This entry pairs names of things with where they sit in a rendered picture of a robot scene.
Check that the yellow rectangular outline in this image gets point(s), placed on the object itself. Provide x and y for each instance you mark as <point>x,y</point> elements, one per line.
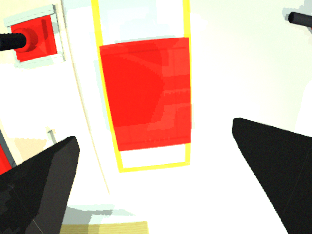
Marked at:
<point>99,41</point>

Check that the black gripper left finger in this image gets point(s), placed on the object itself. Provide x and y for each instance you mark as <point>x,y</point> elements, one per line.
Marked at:
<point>34,194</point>

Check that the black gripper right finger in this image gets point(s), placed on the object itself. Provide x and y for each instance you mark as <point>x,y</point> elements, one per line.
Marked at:
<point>282,162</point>

